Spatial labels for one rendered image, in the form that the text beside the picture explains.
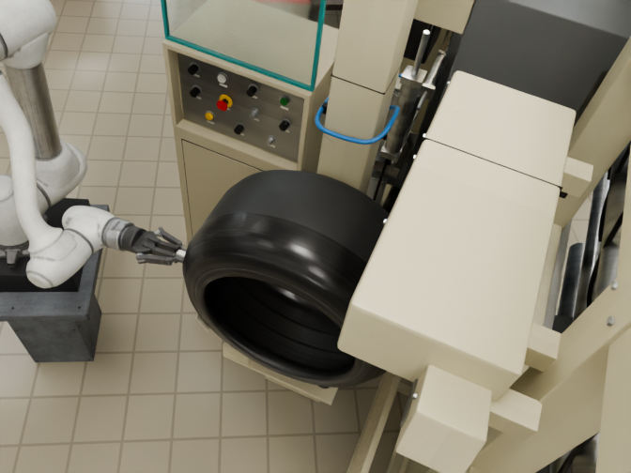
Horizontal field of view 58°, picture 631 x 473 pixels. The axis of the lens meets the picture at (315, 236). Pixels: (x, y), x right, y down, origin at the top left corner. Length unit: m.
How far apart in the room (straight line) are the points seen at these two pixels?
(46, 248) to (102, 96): 2.35
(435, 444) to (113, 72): 3.57
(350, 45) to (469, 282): 0.63
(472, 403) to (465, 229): 0.27
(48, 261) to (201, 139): 0.88
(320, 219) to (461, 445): 0.62
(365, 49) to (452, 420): 0.79
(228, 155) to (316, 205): 1.03
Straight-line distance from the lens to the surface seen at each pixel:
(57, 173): 2.08
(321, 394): 1.79
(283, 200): 1.29
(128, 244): 1.69
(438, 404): 0.82
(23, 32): 1.72
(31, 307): 2.21
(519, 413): 0.91
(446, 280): 0.86
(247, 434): 2.59
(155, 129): 3.65
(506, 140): 1.10
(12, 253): 2.17
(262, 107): 2.09
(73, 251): 1.69
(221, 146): 2.26
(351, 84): 1.34
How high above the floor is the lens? 2.46
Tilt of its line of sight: 53 degrees down
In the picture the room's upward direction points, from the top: 10 degrees clockwise
